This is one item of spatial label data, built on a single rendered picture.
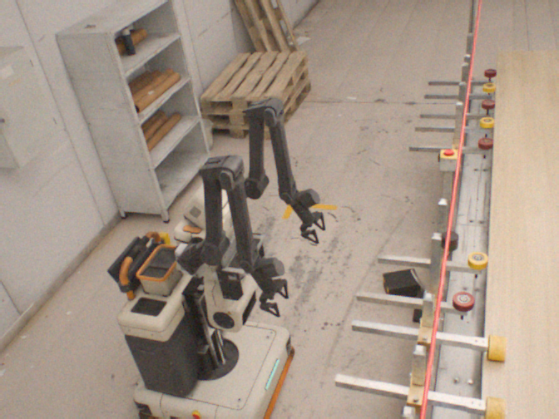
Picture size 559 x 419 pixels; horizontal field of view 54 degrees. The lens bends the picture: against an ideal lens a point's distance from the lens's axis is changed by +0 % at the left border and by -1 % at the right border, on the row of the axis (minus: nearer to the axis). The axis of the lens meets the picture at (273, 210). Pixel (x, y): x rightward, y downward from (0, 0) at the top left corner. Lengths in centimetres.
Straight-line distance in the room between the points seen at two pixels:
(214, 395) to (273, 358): 35
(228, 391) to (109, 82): 228
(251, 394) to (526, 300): 132
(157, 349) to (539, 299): 159
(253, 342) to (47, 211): 183
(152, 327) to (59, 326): 155
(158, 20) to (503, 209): 311
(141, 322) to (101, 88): 207
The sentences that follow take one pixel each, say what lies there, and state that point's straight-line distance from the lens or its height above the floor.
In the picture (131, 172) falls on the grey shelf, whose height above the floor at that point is 47.
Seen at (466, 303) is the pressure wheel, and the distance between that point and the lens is 221.
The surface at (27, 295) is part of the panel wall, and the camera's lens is 404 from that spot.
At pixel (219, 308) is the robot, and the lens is 243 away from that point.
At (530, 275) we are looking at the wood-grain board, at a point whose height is 90.
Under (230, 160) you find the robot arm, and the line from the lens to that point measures 175.
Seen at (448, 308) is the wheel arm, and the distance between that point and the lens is 225.
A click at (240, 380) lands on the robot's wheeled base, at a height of 28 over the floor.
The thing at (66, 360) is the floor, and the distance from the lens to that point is 369.
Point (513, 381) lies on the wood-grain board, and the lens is 201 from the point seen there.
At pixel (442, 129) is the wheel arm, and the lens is 349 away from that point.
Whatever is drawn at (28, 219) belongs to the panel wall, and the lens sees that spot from 395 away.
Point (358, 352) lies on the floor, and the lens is 321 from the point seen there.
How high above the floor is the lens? 246
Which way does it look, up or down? 35 degrees down
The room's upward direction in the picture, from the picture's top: 10 degrees counter-clockwise
